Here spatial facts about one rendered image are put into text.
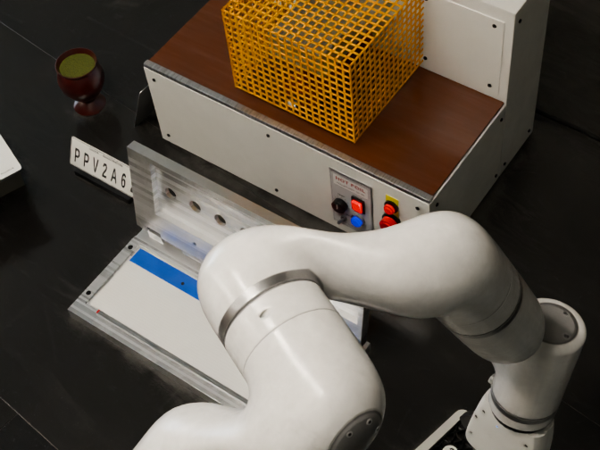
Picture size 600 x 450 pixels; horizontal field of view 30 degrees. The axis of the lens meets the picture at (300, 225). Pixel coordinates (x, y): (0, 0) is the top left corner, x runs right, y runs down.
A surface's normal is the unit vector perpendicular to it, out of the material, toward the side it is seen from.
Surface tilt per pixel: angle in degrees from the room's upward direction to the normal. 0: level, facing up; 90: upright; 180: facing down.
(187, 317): 0
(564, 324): 13
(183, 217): 81
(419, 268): 43
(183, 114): 90
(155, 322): 0
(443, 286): 64
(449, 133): 0
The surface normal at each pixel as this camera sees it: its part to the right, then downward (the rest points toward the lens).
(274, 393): -0.69, -0.11
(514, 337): 0.49, 0.70
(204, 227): -0.58, 0.59
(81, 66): -0.08, -0.59
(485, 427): -0.76, 0.41
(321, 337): 0.20, -0.67
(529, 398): -0.28, 0.67
